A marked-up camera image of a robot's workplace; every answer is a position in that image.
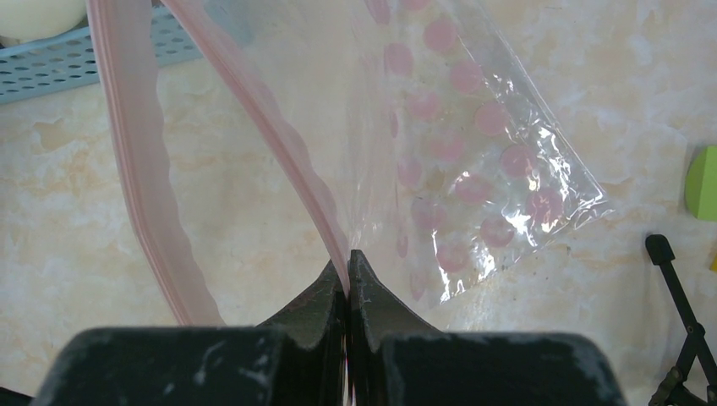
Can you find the clear pink-dotted zip bag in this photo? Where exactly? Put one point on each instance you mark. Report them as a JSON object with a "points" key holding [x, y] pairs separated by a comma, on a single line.
{"points": [[409, 130]]}

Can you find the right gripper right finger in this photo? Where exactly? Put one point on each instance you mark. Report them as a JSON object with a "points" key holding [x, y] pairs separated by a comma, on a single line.
{"points": [[376, 317]]}

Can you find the black microphone on stand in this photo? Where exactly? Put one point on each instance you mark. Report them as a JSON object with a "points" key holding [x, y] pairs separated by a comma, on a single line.
{"points": [[695, 349]]}

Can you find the light blue plastic basket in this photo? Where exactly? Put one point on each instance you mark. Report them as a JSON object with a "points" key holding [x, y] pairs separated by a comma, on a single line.
{"points": [[67, 61]]}

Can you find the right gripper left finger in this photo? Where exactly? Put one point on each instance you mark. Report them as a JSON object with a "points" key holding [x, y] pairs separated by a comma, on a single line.
{"points": [[311, 364]]}

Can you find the green block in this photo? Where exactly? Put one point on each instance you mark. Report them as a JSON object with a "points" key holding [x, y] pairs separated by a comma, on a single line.
{"points": [[700, 185]]}

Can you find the white radish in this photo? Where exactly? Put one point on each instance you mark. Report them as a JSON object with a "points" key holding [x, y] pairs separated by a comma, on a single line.
{"points": [[29, 20]]}

